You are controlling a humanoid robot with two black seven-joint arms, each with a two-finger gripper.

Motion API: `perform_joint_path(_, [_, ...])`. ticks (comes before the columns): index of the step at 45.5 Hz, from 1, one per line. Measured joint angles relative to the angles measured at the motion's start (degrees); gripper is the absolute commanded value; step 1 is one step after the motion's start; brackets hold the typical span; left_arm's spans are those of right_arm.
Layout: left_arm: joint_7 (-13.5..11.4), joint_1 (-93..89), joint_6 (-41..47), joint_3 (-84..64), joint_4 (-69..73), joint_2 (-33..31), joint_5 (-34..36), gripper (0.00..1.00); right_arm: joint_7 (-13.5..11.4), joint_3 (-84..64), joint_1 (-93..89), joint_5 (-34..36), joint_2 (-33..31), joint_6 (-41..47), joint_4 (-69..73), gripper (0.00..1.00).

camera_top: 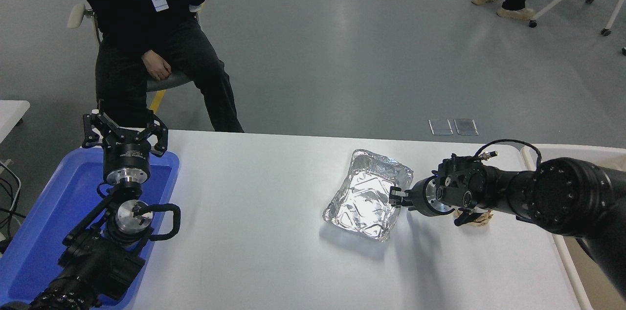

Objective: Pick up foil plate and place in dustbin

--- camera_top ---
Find grey floor plate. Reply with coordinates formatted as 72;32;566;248
454;118;479;135
429;119;454;135

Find crumpled tan paper ball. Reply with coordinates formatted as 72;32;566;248
454;207;494;228

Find blue plastic tray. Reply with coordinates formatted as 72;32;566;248
0;148;180;310

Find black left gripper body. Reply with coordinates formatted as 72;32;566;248
103;129;152;174

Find small white side table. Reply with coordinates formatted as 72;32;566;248
0;100;31;144

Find large pale bin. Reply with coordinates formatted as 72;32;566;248
520;144;626;310

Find seated person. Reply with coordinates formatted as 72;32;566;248
77;0;244;133

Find seated person's hand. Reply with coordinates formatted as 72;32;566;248
141;51;173;81

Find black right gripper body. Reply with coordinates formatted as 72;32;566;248
408;177;434;217

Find silver foil tray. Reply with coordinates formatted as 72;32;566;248
322;149;414;242

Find grey chair with pale backrest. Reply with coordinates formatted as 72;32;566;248
67;3;201;93

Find black cables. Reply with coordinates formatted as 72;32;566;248
0;161;23;255

